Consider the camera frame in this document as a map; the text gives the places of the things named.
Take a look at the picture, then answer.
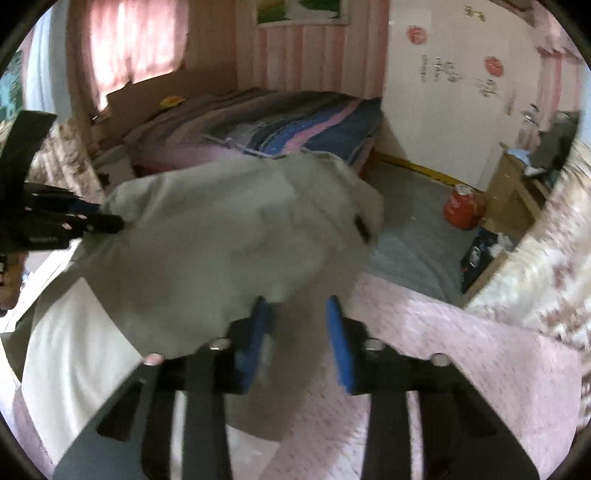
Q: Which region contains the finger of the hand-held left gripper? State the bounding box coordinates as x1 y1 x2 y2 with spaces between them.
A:
0 211 126 254
0 111 101 219

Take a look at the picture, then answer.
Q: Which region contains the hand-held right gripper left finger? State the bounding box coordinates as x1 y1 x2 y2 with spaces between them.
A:
53 296 274 480

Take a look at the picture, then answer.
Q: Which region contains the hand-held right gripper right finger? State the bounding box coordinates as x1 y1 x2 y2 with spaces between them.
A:
326 296 539 480

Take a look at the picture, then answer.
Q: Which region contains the khaki garment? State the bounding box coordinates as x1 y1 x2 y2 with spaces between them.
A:
76 150 386 444

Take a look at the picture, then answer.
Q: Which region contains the white cloth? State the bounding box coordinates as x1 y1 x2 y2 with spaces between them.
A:
18 277 282 480

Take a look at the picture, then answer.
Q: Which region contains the pink quilted bedspread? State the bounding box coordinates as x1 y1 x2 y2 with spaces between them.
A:
9 272 583 480

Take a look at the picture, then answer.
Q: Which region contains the dark bag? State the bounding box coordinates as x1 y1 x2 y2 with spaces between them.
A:
459 228 514 288

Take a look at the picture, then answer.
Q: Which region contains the pink window curtain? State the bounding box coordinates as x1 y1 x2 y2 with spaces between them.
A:
87 0 191 112

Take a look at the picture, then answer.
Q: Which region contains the cardboard headboard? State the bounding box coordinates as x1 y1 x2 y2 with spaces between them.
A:
90 68 239 145

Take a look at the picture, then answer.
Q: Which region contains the red plastic jug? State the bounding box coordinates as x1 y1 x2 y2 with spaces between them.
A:
443 183 488 230

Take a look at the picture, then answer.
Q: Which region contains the bed with striped blanket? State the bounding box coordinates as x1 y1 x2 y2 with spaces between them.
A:
122 88 386 181

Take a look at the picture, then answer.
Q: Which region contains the wooden desk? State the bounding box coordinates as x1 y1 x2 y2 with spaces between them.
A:
462 143 556 297

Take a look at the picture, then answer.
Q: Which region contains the white wardrobe with stickers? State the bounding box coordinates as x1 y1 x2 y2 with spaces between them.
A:
382 0 551 193

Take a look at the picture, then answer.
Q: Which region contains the dark cloth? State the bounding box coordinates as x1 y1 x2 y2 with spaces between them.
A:
530 111 583 177

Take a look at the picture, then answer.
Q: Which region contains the teal wall poster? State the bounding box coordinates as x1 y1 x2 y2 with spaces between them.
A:
0 50 25 121

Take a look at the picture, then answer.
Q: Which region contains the framed wall picture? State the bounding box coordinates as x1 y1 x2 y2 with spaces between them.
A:
256 0 352 27

